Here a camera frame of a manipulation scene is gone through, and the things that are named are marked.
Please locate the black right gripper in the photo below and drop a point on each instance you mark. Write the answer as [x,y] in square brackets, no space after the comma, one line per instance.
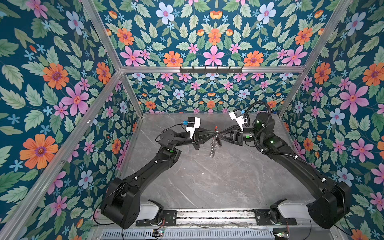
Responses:
[238,134]

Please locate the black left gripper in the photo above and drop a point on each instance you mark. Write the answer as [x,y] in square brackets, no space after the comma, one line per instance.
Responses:
[199,136]

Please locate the steel keyring with red handle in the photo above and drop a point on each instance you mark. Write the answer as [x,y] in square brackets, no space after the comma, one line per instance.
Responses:
[216,142]

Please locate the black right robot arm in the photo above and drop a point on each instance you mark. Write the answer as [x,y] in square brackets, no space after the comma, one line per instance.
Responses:
[332,200]

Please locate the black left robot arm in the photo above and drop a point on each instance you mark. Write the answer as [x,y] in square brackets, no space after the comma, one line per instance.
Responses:
[122,203]

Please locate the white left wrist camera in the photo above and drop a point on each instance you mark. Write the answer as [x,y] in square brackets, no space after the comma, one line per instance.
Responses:
[191,125]

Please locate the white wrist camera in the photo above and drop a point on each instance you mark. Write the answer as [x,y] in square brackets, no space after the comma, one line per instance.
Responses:
[191,125]
[240,118]

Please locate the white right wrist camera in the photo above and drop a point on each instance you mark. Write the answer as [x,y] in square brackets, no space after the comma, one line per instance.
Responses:
[240,118]

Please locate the black hook rail on wall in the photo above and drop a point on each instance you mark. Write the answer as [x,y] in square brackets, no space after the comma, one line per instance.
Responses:
[210,70]

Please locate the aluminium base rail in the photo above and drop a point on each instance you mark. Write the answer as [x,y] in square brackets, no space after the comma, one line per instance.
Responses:
[221,217]

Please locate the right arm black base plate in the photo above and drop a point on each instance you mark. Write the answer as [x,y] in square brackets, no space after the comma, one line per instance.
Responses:
[262,216]

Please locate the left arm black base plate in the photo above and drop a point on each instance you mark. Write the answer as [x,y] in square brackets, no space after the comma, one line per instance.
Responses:
[169,218]

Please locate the white perforated cable duct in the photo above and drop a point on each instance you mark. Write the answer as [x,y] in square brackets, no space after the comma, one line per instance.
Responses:
[188,234]

